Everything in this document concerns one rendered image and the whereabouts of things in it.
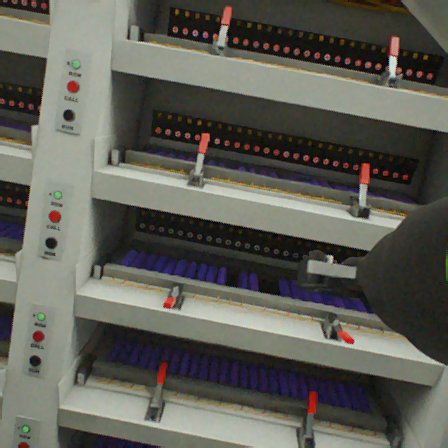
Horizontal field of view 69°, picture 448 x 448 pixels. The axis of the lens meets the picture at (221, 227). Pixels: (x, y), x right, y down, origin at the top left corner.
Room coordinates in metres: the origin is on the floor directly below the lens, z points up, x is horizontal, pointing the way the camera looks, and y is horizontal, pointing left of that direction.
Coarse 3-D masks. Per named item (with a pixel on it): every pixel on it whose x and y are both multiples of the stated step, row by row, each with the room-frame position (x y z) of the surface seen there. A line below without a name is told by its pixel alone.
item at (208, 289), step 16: (112, 272) 0.56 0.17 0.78; (128, 272) 0.56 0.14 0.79; (144, 272) 0.57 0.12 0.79; (144, 288) 0.55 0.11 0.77; (192, 288) 0.56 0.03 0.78; (208, 288) 0.56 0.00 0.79; (224, 288) 0.56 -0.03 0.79; (240, 288) 0.57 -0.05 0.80; (224, 304) 0.54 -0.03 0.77; (256, 304) 0.56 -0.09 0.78; (272, 304) 0.56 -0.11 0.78; (288, 304) 0.56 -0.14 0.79; (304, 304) 0.56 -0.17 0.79; (320, 304) 0.57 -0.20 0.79; (352, 320) 0.56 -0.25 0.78; (368, 320) 0.55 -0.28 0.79
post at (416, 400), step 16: (432, 144) 0.69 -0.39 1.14; (432, 160) 0.68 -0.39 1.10; (432, 176) 0.67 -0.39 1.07; (400, 384) 0.60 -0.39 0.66; (416, 384) 0.56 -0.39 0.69; (400, 400) 0.59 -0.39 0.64; (416, 400) 0.55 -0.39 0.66; (432, 400) 0.51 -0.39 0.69; (416, 416) 0.54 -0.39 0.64; (432, 416) 0.50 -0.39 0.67; (416, 432) 0.53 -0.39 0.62; (432, 432) 0.50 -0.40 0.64
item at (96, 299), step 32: (96, 256) 0.57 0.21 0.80; (256, 256) 0.68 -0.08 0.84; (96, 288) 0.54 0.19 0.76; (128, 288) 0.55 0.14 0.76; (128, 320) 0.52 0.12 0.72; (160, 320) 0.52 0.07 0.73; (192, 320) 0.51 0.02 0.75; (224, 320) 0.51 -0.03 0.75; (256, 320) 0.53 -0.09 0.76; (288, 320) 0.55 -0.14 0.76; (288, 352) 0.52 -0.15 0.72; (320, 352) 0.51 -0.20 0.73; (352, 352) 0.51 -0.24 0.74; (384, 352) 0.51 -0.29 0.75; (416, 352) 0.52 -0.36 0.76
